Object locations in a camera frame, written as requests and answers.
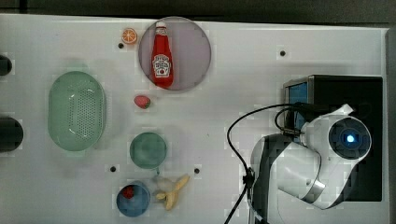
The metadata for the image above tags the blue oven door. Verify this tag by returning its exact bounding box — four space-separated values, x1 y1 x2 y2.
284 82 308 130

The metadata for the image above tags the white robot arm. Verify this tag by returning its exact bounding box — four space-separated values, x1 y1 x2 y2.
247 104 372 224

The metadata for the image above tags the black toaster oven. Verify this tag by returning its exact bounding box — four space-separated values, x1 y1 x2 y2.
283 75 383 202

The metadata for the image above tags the red strawberry toy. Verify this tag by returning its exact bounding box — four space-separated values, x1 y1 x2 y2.
134 95 151 109

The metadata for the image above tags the green cup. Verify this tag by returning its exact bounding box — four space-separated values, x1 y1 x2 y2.
129 132 167 175

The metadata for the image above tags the grey round plate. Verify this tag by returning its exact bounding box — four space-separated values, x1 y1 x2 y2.
138 17 211 91

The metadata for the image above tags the red ketchup bottle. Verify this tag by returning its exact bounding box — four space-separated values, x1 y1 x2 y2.
150 21 174 89

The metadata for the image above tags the peeled banana toy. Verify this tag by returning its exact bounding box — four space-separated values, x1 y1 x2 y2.
155 175 190 211

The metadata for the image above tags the orange slice toy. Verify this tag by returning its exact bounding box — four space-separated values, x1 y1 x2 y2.
121 28 138 45

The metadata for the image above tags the small red fruit toy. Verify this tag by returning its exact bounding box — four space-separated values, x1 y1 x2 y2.
121 186 134 200

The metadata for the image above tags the blue cup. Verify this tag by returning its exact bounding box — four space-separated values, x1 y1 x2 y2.
116 181 151 217

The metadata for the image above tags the green oval colander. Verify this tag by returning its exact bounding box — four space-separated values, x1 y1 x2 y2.
48 71 106 152

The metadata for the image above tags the black frying pan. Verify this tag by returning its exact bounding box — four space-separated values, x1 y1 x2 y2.
0 118 24 152

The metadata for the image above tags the black round pot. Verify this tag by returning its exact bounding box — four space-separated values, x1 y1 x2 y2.
0 55 12 76

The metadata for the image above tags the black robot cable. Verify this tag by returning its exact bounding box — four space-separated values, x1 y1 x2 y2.
223 102 328 224

